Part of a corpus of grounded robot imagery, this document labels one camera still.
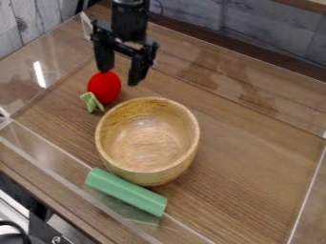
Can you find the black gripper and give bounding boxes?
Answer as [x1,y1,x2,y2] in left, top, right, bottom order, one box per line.
[91,20,159,86]

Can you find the red plush fruit green leaf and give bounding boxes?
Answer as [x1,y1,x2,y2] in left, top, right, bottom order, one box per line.
[80,71,123,112]

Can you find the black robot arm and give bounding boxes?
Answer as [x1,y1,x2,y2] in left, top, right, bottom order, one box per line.
[91,0,159,86]

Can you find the wooden bowl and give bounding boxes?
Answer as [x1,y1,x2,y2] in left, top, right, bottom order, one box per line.
[95,96,201,187]

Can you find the green rectangular block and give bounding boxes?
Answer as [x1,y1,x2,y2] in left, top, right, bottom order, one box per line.
[86,168,169,217]

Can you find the clear acrylic corner bracket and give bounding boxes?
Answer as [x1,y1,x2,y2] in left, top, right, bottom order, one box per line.
[80,11,94,40]

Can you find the clear acrylic tray enclosure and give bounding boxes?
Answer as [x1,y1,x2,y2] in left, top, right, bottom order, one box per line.
[0,18,326,244]

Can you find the black metal mount bracket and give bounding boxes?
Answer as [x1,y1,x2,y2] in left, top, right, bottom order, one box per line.
[28,213,72,244]

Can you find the black cable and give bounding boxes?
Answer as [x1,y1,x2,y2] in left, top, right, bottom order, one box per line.
[0,220,32,244]

